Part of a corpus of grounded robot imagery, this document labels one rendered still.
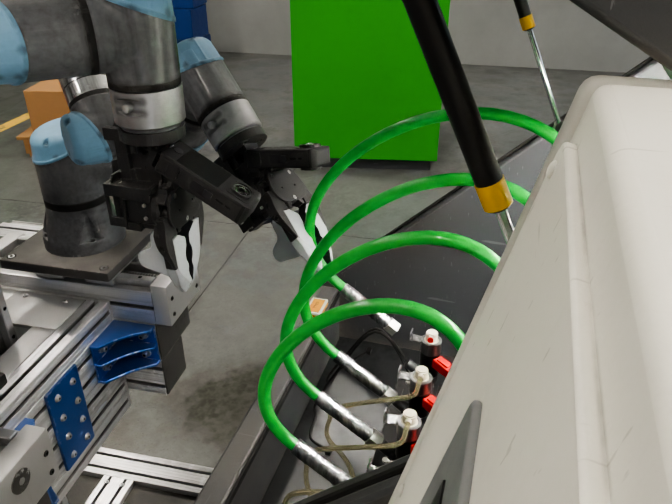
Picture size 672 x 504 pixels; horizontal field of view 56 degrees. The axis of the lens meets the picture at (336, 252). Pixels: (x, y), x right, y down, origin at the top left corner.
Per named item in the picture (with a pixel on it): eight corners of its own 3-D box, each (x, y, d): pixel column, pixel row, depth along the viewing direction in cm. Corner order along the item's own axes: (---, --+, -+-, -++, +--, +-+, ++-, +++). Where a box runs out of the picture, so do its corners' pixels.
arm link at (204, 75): (202, 61, 95) (216, 25, 88) (238, 122, 94) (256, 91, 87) (154, 75, 91) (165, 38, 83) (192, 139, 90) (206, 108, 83)
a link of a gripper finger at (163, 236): (177, 255, 77) (168, 189, 73) (190, 257, 76) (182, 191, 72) (157, 274, 73) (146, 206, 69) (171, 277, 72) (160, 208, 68)
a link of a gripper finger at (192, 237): (164, 271, 83) (154, 208, 78) (205, 278, 81) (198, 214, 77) (152, 284, 80) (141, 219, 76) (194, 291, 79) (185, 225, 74)
